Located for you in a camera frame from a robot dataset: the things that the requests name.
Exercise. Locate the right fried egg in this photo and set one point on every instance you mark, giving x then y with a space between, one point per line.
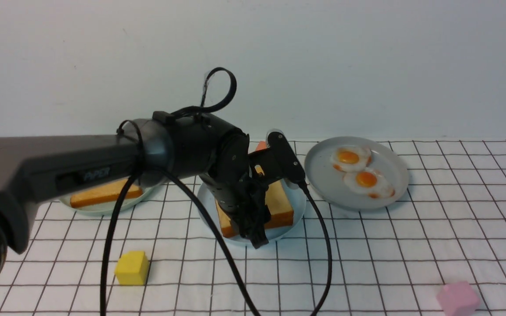
369 182

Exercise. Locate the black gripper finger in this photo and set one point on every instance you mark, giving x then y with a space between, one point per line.
257 235

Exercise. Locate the toast slice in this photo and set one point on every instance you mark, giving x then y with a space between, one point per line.
279 206
104 193

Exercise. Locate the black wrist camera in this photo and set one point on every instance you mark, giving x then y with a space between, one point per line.
276 162

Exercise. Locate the checkered white tablecloth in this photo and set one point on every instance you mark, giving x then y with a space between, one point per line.
450 226

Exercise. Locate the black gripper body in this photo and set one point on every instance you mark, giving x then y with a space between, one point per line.
241 203

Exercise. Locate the pink cube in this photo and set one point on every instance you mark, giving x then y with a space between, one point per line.
458 299

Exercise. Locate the grey plate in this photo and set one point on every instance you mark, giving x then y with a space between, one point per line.
328 182

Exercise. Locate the fried egg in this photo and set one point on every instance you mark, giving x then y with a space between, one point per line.
369 182
350 158

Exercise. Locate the orange cube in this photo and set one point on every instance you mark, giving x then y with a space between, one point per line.
262 145

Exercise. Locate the back fried egg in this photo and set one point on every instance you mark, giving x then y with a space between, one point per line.
350 158

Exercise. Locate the yellow cube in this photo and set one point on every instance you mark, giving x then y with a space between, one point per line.
132 269

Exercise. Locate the light green plate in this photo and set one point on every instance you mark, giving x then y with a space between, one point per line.
108 207

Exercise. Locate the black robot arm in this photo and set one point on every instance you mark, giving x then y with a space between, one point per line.
170 146

